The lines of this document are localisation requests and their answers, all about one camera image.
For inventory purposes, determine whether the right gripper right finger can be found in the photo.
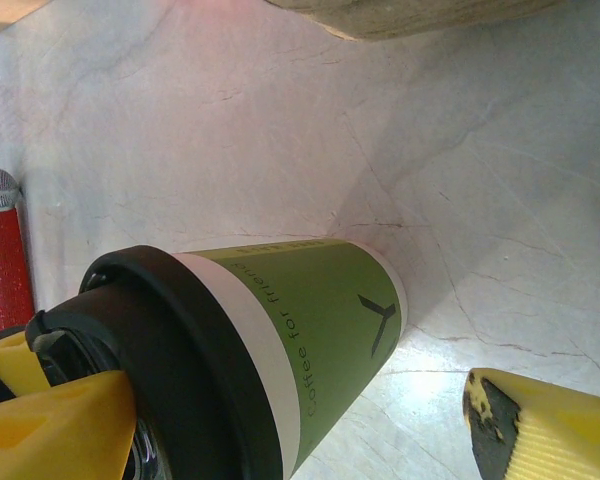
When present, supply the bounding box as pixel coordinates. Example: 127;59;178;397
462;367;600;480

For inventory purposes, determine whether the black plastic cup lid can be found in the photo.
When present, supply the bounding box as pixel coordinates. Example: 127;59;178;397
25;244;304;480

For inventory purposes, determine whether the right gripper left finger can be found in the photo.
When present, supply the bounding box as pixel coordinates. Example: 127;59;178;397
0;372;136;480

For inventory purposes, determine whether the red toy microphone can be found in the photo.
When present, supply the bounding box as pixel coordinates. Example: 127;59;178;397
0;166;35;335

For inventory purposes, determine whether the stack of pulp cup carriers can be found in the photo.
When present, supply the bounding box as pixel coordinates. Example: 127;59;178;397
269;0;567;44

